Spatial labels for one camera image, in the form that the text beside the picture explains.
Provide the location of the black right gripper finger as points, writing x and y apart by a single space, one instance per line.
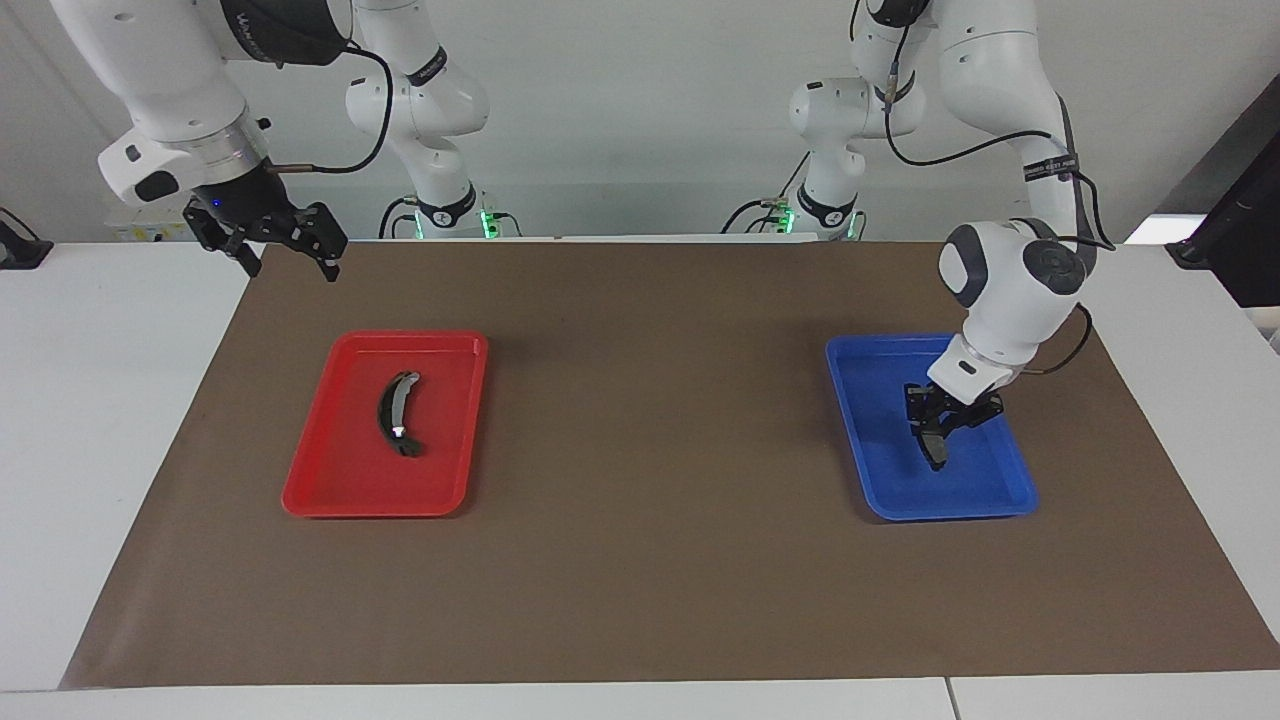
325 240
246 256

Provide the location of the curved brake shoe metal web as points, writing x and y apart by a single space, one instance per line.
386 410

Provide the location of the red plastic tray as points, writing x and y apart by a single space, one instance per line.
350 470

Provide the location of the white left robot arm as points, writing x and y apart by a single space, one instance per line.
1010 290

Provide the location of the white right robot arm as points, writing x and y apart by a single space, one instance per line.
170 70

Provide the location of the dark brake pad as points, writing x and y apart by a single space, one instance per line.
938 455

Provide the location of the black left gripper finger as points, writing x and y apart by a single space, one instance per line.
958 426
920 428

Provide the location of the blue plastic tray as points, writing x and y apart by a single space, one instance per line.
900 480

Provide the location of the small black bracket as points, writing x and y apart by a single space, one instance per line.
20 248

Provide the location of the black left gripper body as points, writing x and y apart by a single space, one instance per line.
960 408

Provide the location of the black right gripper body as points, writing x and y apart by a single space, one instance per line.
245 205

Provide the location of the brown table mat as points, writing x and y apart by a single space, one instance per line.
640 580

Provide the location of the beige box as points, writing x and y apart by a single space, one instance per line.
130 230

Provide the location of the black monitor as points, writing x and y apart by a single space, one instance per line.
1240 230

